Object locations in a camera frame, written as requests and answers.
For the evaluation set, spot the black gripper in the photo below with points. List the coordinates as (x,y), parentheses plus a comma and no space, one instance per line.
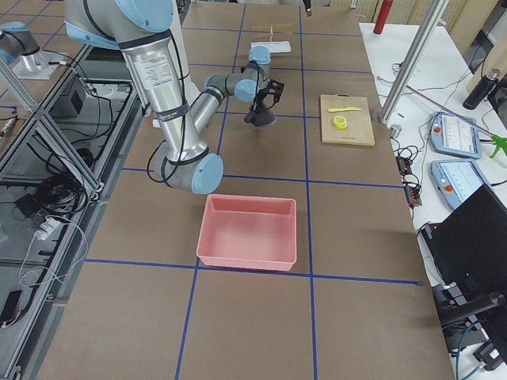
(261,108)

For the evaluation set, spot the grey wiping cloth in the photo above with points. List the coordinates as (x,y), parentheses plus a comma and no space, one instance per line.
(260,119)

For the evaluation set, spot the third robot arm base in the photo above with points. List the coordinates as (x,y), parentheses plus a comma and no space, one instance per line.
(17,42)

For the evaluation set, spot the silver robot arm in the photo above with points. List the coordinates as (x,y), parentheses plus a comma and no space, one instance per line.
(148,35)

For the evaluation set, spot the black water bottle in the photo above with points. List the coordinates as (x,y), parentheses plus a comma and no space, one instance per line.
(482,89)

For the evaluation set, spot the white rectangular tray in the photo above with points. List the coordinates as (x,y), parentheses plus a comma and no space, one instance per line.
(274,47)

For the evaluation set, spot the yellow plastic knife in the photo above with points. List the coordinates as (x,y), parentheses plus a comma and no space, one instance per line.
(345,109)

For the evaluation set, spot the bamboo cutting board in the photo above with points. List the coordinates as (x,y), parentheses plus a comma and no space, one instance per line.
(359,131)

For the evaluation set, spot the pink plastic bin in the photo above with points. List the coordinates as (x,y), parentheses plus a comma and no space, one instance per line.
(250,232)

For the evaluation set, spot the red bottle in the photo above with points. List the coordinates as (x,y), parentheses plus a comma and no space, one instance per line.
(381,19)

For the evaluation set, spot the power strip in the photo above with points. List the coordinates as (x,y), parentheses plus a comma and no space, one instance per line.
(410,182)

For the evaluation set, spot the upper teach pendant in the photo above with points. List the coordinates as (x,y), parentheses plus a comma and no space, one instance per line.
(451,135)

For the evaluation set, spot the teach pendant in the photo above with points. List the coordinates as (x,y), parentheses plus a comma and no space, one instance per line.
(456,179)
(451,135)

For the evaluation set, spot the lower teach pendant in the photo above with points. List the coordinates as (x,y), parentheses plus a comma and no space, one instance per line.
(456,179)

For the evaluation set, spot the black monitor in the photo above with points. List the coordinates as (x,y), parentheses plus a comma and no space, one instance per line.
(469,250)

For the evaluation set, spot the aluminium frame post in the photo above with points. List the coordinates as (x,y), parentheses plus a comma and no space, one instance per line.
(422,37)

